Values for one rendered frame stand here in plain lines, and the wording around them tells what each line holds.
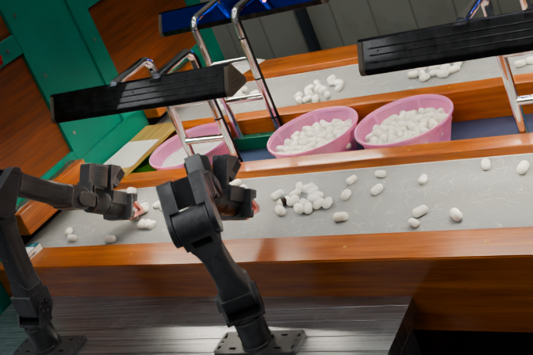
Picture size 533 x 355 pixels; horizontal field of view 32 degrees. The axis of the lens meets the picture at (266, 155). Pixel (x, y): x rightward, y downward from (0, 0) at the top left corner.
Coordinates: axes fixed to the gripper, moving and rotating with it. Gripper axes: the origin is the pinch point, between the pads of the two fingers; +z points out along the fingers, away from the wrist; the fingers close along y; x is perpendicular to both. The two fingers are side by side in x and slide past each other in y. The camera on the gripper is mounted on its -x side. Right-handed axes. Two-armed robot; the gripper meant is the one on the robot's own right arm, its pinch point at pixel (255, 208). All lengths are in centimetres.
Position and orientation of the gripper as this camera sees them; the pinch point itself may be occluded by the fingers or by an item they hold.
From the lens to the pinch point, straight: 216.4
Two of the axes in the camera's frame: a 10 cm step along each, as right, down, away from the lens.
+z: 5.7, 1.5, 8.1
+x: -0.2, 9.8, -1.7
